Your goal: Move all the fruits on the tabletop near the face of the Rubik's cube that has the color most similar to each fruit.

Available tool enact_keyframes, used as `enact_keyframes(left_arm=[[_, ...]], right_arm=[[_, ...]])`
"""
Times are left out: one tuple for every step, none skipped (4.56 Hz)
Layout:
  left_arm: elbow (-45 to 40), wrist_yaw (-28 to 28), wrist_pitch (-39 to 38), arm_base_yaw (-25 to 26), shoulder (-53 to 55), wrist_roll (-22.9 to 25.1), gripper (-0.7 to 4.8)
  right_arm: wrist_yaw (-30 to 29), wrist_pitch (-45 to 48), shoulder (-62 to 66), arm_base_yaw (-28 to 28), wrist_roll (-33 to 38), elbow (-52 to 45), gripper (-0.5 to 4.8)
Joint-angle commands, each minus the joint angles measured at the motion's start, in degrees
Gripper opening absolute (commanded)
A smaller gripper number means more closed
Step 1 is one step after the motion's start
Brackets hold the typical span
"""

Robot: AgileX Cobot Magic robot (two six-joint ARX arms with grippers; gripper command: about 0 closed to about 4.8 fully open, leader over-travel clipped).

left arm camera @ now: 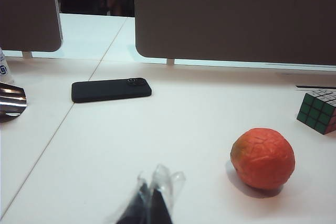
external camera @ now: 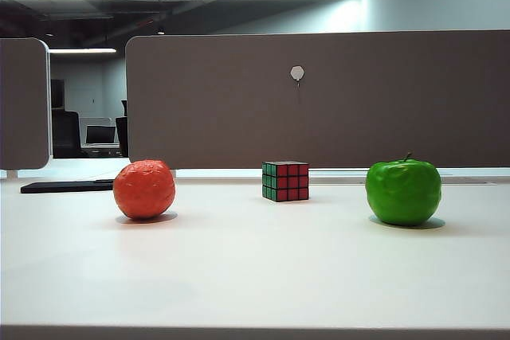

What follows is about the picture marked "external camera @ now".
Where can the green apple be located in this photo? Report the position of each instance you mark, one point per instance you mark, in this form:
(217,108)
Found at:
(402,192)

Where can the Rubik's cube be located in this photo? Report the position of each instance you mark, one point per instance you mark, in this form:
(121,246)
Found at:
(291,182)

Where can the orange round fruit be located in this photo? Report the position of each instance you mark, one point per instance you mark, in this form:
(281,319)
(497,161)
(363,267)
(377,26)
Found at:
(143,190)

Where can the white partition hook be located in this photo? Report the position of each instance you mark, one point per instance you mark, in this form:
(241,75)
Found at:
(297,73)

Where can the large brown desk partition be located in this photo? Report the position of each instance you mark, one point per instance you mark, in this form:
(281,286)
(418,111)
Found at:
(358,117)

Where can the black tall-backed chair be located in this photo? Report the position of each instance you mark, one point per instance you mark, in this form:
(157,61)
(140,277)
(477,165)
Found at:
(122,133)

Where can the dark background monitor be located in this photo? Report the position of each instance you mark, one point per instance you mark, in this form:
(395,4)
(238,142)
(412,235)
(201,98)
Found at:
(100,134)

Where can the black office chair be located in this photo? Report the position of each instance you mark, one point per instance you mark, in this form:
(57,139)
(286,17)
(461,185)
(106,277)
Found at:
(65,133)

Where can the black flat device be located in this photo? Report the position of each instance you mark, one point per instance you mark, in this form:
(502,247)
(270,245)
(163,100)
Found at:
(60,186)

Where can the short ceiling light strip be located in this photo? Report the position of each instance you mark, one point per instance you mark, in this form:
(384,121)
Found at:
(81,50)

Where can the small brown desk partition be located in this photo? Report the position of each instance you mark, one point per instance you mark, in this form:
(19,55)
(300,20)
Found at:
(22,109)

